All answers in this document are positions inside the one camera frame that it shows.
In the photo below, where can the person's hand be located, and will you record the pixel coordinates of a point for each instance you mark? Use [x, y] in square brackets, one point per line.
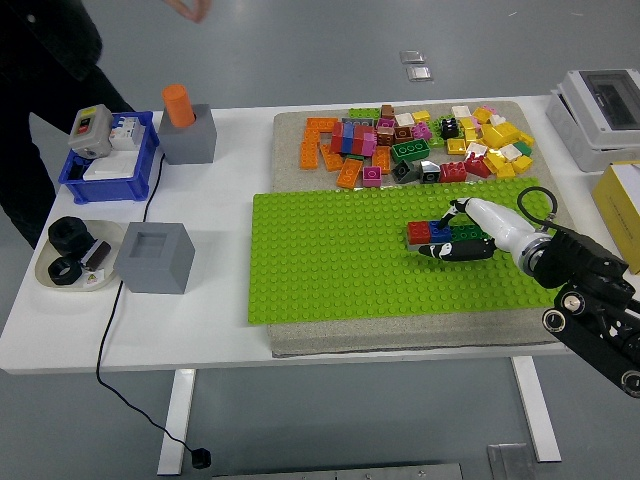
[192, 7]

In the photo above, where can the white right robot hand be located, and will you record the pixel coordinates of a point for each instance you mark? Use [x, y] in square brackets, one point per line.
[495, 220]

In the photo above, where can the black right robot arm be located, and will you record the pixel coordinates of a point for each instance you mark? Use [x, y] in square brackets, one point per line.
[580, 255]

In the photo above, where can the long green toy brick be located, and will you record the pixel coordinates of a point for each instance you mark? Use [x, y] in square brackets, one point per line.
[467, 233]

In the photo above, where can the red toy brick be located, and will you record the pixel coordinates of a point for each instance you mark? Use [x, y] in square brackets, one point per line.
[418, 231]
[360, 141]
[453, 173]
[477, 167]
[336, 138]

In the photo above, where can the white toy brick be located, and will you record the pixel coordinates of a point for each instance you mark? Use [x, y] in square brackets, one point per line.
[405, 120]
[461, 112]
[498, 121]
[512, 152]
[476, 151]

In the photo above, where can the black and silver toy brick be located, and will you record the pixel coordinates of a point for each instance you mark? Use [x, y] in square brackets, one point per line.
[430, 173]

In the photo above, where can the large yellow toy brick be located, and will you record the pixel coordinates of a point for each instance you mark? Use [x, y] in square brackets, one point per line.
[500, 136]

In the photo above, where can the lime green toy brick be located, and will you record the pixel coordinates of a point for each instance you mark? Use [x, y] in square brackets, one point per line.
[436, 140]

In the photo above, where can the dark grey toy brick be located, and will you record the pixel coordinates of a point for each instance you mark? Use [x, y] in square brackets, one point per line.
[404, 172]
[356, 123]

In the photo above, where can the dark green toy brick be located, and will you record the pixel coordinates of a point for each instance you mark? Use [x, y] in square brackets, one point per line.
[410, 152]

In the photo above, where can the pink toy brick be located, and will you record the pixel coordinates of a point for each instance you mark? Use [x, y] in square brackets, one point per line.
[370, 147]
[372, 177]
[493, 110]
[422, 132]
[385, 124]

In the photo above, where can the brown toy brick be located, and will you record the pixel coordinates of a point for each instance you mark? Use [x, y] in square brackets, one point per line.
[384, 137]
[403, 134]
[388, 112]

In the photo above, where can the orange toy brick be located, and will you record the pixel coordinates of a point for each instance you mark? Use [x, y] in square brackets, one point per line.
[381, 161]
[348, 175]
[320, 126]
[309, 153]
[331, 160]

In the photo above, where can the lime green studded baseplate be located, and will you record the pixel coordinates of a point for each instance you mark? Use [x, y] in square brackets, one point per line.
[350, 260]

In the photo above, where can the small green toy brick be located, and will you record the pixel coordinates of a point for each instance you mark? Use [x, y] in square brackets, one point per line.
[354, 158]

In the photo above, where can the narrow blue toy brick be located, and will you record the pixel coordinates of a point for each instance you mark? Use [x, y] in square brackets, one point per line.
[348, 141]

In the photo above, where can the lime green toy plate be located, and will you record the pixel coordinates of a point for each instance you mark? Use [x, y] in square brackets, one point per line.
[364, 114]

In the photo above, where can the orange cylinder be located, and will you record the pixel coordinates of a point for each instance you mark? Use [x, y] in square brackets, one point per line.
[177, 106]

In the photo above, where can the yellow box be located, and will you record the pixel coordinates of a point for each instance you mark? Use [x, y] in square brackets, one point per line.
[620, 215]

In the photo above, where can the grey block with round socket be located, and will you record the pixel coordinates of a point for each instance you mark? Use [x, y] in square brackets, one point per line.
[187, 146]

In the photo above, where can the white circuit breaker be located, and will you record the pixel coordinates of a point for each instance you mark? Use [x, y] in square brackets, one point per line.
[125, 132]

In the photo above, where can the grey-brown mat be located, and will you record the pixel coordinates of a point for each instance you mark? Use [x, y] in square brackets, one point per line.
[400, 337]

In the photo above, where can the silver floor plate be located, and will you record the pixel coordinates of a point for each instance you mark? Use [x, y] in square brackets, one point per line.
[420, 73]
[413, 56]

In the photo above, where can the person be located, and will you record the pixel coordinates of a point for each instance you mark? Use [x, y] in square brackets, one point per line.
[40, 75]

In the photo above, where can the white table leg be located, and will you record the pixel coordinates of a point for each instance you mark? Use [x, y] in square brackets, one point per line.
[537, 410]
[175, 425]

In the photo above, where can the blue plastic bin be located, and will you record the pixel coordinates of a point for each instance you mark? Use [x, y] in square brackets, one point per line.
[105, 190]

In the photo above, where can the white tray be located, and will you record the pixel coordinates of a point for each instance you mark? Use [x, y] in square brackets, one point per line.
[110, 232]

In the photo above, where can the square metal plate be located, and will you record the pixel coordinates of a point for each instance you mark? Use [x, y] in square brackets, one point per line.
[512, 462]

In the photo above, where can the large black nut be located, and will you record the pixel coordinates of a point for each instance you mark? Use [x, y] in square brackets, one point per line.
[69, 236]

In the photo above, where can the dark red roller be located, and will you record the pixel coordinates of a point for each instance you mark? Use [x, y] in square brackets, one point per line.
[96, 255]

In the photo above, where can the grey block with square recess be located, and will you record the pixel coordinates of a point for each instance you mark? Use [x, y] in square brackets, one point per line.
[150, 272]

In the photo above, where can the white warning label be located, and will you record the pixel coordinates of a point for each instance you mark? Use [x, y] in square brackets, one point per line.
[91, 279]

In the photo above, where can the small black nut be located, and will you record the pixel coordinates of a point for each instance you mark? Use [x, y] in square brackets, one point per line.
[63, 272]

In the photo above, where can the long metal plate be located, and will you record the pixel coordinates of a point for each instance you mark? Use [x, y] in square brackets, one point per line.
[340, 472]

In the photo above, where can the black plug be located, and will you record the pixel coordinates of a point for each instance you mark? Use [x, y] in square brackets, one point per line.
[200, 458]

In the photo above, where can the white electrical enclosure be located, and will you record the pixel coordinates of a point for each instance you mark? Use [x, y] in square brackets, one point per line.
[575, 125]

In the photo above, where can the grey push-button switch box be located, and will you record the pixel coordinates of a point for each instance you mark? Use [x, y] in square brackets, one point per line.
[91, 131]

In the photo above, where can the white wall switch plate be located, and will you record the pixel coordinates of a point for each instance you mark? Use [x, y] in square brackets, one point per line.
[112, 167]

